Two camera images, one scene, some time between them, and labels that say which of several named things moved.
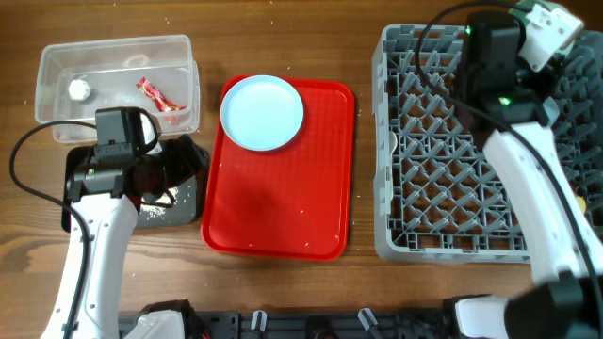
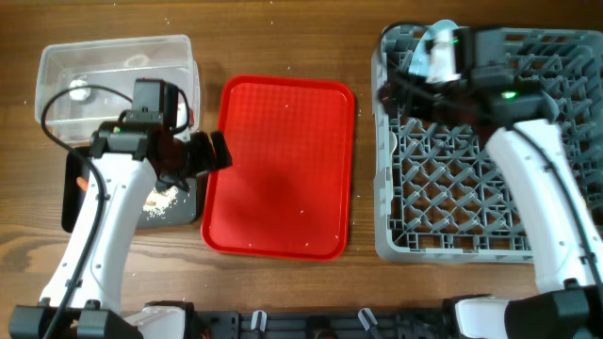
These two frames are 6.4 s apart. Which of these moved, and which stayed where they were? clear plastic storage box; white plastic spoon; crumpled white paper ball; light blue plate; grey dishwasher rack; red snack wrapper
Moved: red snack wrapper; light blue plate
Stayed: crumpled white paper ball; grey dishwasher rack; clear plastic storage box; white plastic spoon
